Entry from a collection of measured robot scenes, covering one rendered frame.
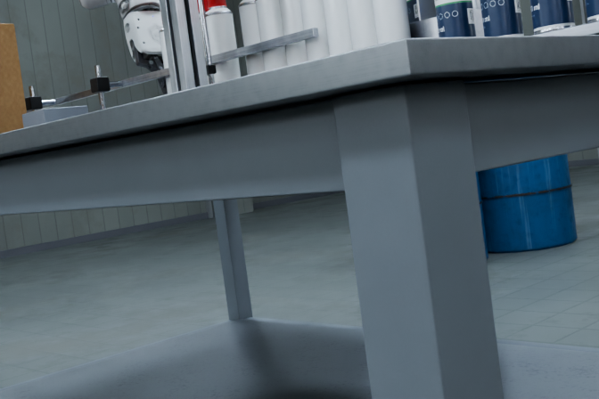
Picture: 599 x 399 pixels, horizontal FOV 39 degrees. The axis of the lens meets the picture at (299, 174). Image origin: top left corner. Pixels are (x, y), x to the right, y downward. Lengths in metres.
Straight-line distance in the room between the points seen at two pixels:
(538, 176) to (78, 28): 6.59
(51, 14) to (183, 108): 9.65
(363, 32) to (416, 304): 0.85
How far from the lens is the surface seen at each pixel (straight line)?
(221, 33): 1.58
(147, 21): 1.78
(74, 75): 10.24
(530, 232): 5.10
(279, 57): 1.47
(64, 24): 10.30
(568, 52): 0.59
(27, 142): 0.82
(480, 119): 0.57
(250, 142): 0.62
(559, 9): 1.14
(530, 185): 5.08
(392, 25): 1.29
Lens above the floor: 0.78
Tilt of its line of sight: 2 degrees down
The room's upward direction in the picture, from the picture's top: 8 degrees counter-clockwise
